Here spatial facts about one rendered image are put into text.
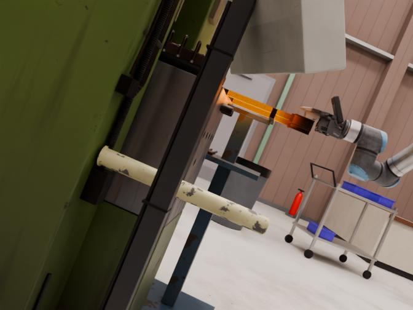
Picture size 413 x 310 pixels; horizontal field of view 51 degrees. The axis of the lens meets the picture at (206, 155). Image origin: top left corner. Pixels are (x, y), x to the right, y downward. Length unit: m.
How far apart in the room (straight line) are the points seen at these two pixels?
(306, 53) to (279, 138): 7.36
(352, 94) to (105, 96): 7.65
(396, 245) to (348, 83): 3.26
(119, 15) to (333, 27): 0.51
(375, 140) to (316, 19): 1.21
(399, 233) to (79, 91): 5.88
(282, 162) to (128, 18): 7.20
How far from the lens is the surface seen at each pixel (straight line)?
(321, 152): 8.32
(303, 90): 8.20
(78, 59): 1.07
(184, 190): 1.04
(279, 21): 0.79
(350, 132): 1.88
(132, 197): 1.31
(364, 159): 1.88
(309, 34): 0.73
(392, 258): 6.64
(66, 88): 1.07
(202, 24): 1.72
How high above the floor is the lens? 0.77
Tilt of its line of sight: 2 degrees down
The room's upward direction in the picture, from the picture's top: 23 degrees clockwise
